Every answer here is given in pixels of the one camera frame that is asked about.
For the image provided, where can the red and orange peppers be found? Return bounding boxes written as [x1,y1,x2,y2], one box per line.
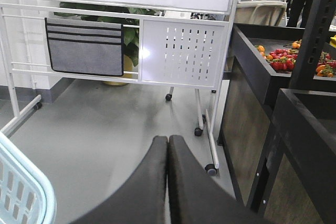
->
[254,40,335,78]

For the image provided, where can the black produce display stand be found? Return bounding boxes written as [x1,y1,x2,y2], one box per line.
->
[219,0,335,223]

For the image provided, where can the green potted plant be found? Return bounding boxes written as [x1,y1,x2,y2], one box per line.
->
[54,2,161,79]

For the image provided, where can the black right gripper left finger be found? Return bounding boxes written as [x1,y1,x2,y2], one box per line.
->
[73,136,168,223]

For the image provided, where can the grey fabric pocket organizer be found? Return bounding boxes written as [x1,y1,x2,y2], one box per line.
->
[45,18,124,77]

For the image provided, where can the beige chair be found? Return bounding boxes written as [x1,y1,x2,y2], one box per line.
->
[234,0,287,26]

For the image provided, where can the light blue plastic basket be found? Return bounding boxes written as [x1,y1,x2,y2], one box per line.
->
[1,133,57,223]

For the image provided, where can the white rolling whiteboard stand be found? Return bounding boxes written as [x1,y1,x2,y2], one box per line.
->
[0,0,243,176]

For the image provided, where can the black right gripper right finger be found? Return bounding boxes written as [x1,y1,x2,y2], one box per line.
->
[168,135,265,223]

